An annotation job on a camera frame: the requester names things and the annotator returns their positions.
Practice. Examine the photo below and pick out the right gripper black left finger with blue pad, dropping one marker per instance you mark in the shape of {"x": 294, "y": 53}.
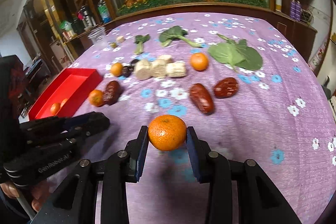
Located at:
{"x": 97, "y": 187}

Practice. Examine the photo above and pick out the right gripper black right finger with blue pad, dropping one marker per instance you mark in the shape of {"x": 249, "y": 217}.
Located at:
{"x": 259, "y": 200}

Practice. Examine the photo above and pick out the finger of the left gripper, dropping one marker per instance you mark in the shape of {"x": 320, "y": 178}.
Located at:
{"x": 89, "y": 124}
{"x": 47, "y": 125}

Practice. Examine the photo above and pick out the orange tangerine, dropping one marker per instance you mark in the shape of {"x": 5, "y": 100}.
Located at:
{"x": 199, "y": 61}
{"x": 167, "y": 132}
{"x": 63, "y": 102}
{"x": 96, "y": 98}
{"x": 55, "y": 107}

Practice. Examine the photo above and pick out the red date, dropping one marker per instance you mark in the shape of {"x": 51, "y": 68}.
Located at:
{"x": 112, "y": 93}
{"x": 202, "y": 99}
{"x": 226, "y": 88}

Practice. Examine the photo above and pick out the beige corn piece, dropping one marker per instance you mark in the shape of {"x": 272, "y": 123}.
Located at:
{"x": 176, "y": 69}
{"x": 166, "y": 58}
{"x": 142, "y": 70}
{"x": 158, "y": 68}

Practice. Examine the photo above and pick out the person's left hand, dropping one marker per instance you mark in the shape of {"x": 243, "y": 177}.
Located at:
{"x": 39, "y": 192}

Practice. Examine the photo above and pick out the red tray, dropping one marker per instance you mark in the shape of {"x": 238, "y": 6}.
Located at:
{"x": 73, "y": 85}

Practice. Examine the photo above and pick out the small orange kumquat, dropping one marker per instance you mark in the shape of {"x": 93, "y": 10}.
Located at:
{"x": 116, "y": 69}

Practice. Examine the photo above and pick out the dark plum beside kumquat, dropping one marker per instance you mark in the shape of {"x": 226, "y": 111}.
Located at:
{"x": 127, "y": 71}

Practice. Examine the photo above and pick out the small green roof birdhouse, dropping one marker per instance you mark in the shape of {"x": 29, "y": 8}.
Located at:
{"x": 67, "y": 30}

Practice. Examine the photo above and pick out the clear plastic cup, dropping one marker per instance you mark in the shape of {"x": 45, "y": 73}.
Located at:
{"x": 98, "y": 38}

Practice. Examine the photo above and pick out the small green olive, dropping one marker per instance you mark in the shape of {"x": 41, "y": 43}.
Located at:
{"x": 113, "y": 44}

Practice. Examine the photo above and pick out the dark plum back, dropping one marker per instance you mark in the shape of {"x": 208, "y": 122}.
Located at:
{"x": 134, "y": 62}

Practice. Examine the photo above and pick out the steel thermos flask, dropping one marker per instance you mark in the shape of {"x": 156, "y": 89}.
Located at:
{"x": 86, "y": 17}

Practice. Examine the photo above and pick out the small beige piece by cup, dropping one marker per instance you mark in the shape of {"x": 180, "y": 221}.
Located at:
{"x": 120, "y": 39}

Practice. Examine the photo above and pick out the small bok choy left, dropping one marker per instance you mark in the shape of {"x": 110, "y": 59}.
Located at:
{"x": 139, "y": 42}

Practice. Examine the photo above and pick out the purple floral tablecloth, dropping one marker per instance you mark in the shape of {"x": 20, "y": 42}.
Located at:
{"x": 238, "y": 82}

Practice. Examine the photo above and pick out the large green leaf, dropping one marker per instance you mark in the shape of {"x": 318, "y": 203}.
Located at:
{"x": 236, "y": 54}

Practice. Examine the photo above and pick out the bok choy middle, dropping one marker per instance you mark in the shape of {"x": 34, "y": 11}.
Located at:
{"x": 176, "y": 33}

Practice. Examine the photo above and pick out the purple bottle left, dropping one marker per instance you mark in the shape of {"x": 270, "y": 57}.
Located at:
{"x": 293, "y": 9}

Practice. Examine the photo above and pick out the purple bottle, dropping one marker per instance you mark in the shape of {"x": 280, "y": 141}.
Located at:
{"x": 293, "y": 9}
{"x": 298, "y": 10}

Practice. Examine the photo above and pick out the purple bottle right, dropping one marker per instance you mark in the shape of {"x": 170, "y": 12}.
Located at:
{"x": 298, "y": 10}

